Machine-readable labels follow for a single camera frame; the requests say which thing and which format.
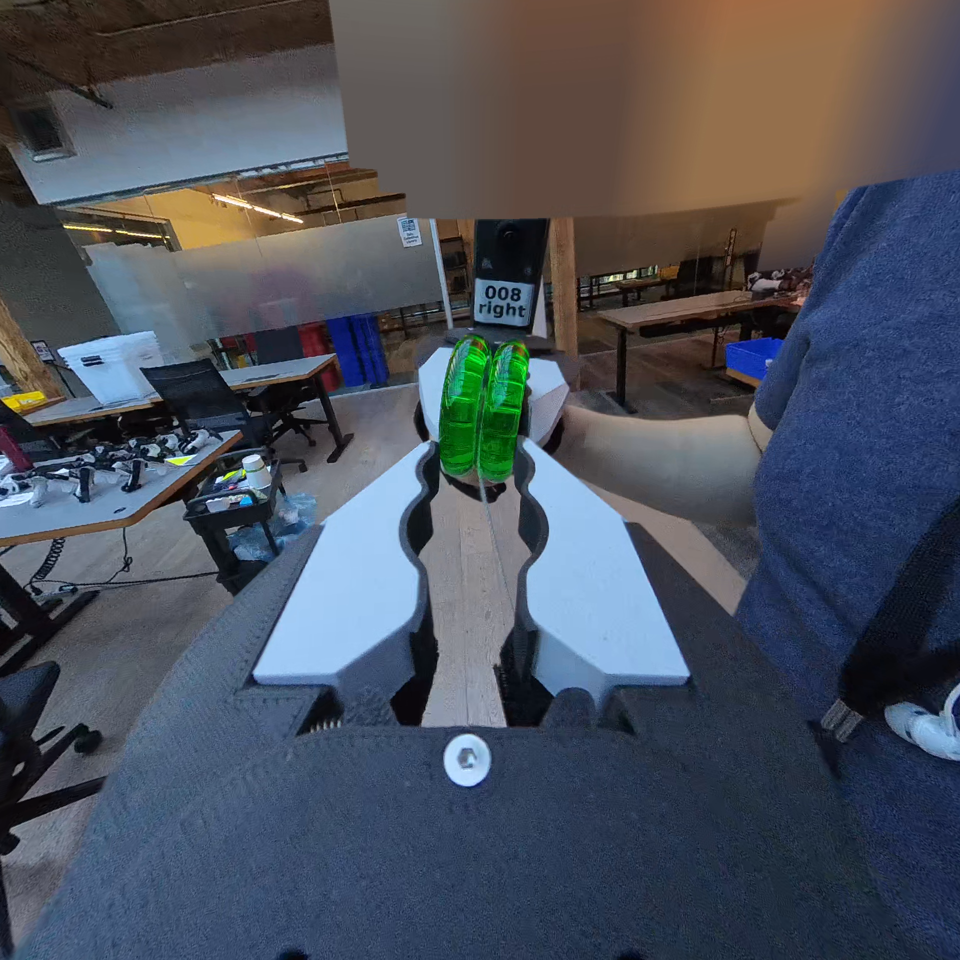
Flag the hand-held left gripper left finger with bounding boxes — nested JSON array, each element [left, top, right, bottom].
[[252, 441, 440, 687]]

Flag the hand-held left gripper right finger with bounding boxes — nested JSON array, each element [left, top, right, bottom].
[[513, 438, 693, 710]]

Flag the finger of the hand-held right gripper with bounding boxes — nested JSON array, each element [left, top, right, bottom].
[[417, 346, 460, 445], [521, 354, 569, 453]]

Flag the green transparent yoyo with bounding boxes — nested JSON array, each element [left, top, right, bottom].
[[438, 335, 531, 485]]

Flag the person's right forearm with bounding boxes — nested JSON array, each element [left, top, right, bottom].
[[558, 405, 770, 530]]

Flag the blue storage crates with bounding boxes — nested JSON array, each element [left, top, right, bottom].
[[325, 315, 390, 388]]

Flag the clear plastic bag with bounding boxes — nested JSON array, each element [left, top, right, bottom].
[[227, 491, 318, 562]]

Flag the black rolling cart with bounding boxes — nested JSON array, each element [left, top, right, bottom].
[[183, 457, 288, 595]]

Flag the wooden edged office desk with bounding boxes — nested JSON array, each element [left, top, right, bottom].
[[26, 352, 355, 468]]

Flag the long wooden table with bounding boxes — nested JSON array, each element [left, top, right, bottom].
[[598, 288, 805, 415]]

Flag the frosted glass partition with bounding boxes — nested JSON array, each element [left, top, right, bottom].
[[84, 216, 451, 355]]

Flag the blue plastic bin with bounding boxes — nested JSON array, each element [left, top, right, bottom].
[[725, 337, 786, 388]]

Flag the black mesh office chair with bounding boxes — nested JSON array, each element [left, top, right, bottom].
[[141, 358, 318, 475]]

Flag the white desk with wooden edge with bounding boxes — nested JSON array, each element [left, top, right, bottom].
[[0, 429, 246, 676]]

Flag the person's blue shirt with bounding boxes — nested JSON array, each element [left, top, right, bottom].
[[735, 171, 960, 960]]

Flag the pile of black white gadgets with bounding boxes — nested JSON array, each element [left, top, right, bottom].
[[0, 427, 226, 511]]

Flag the white cardboard box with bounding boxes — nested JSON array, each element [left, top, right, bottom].
[[57, 331, 164, 406]]

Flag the white and blue shoe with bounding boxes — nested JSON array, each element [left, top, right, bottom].
[[883, 681, 960, 761]]

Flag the wooden support post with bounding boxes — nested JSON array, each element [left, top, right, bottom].
[[549, 217, 580, 363]]

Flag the coiled black cable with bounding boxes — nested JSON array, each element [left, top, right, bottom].
[[28, 535, 70, 597]]

